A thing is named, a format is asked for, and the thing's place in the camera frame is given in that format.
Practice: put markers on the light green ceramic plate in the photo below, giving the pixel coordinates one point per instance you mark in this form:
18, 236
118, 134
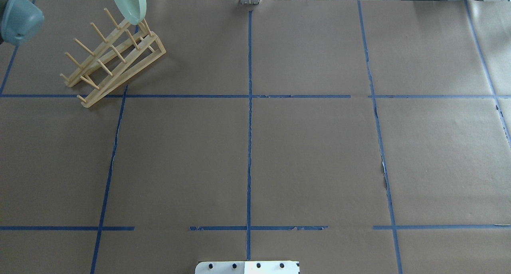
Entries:
134, 11

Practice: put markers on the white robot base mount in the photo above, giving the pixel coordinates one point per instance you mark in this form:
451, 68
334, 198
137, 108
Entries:
248, 267

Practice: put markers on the brown paper table cover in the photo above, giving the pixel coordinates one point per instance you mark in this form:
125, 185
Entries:
358, 137

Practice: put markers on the wooden dish rack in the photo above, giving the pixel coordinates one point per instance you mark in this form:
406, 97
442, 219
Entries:
120, 56

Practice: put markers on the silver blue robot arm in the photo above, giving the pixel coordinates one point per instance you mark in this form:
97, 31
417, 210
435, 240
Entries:
20, 20

